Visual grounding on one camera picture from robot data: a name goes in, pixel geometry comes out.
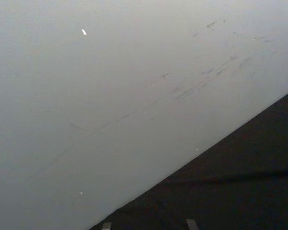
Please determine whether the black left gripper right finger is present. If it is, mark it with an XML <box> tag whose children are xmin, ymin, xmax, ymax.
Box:
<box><xmin>185</xmin><ymin>218</ymin><xmax>198</xmax><ymax>230</ymax></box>

